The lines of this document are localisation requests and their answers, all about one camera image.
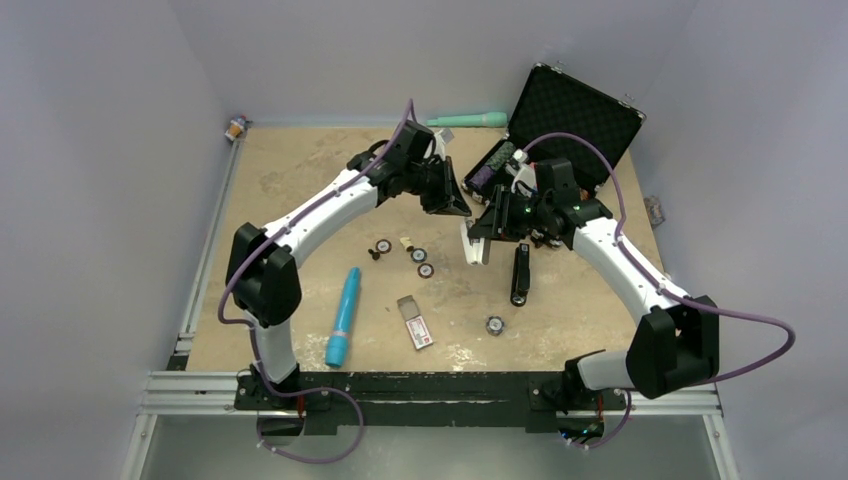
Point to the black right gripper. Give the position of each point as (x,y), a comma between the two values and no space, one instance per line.
(496,222)

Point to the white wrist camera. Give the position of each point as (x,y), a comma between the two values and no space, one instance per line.
(523,174)
(442,137)

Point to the teal poker chip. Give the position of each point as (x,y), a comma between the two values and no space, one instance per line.
(418,255)

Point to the mint green microphone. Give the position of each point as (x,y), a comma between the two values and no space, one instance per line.
(484,120)

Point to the small beige block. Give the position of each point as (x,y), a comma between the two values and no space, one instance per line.
(407,244)

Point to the aluminium frame rail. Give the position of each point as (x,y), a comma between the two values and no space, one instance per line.
(181,394)

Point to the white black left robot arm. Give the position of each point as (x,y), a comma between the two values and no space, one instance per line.
(263,271)

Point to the brown poker chip upper left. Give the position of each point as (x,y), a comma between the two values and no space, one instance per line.
(383,246)

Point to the small colourful toy figure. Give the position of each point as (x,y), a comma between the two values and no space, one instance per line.
(238,126)

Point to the small patterned object right edge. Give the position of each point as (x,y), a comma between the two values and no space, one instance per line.
(654,211)

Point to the blue cylindrical tool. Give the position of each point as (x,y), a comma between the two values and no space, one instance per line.
(339,339)

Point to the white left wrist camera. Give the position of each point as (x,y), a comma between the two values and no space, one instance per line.
(442,137)

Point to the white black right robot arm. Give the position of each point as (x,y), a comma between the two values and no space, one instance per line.
(676,342)

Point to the white stapler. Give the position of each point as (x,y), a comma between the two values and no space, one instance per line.
(476,250)

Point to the black poker chip case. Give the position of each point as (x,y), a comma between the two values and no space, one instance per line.
(574,135)

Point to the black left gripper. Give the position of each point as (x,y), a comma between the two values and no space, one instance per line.
(449,200)

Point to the staples cardboard box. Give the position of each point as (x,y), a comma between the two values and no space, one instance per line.
(415,323)

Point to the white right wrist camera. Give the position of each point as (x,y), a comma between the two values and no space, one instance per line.
(523,174)

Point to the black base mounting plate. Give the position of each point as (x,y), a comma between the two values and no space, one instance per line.
(534,401)

